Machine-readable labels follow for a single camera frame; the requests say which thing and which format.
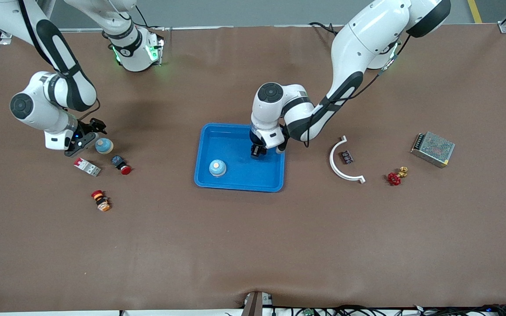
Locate light blue call bell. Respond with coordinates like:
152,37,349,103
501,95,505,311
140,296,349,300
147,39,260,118
209,159,227,177
94,137,114,155

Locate blue plastic tray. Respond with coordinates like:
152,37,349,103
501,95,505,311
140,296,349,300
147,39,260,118
194,123,286,193

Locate white red circuit breaker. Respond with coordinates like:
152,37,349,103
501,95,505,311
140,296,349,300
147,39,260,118
73,158,102,177

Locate red emergency stop button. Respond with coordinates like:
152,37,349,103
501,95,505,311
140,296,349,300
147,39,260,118
111,155,132,176

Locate white half-round pipe clamp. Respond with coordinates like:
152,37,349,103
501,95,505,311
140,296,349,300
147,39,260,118
329,135,366,184

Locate orange-collared red emergency button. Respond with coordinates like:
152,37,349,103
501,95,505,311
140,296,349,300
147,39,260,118
91,190,112,212

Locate brown table cover mat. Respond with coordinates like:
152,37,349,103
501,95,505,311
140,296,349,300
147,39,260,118
0,24,506,313

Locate brass valve red handwheel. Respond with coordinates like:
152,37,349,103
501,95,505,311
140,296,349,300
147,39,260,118
387,166,409,187

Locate metal mesh power supply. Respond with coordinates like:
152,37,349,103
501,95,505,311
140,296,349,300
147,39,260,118
410,131,456,169

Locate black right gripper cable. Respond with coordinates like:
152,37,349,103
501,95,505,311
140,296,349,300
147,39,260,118
77,97,102,122

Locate black right arm base cable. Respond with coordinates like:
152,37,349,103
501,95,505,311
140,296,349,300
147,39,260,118
121,4,166,31

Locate black arm base cable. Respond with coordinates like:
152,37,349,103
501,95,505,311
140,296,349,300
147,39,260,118
309,21,339,36
121,4,166,31

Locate black left arm base cable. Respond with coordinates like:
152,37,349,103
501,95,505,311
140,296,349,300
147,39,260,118
309,21,339,36

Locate grey metal camera mount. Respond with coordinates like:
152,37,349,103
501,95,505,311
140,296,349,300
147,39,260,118
241,291,275,316

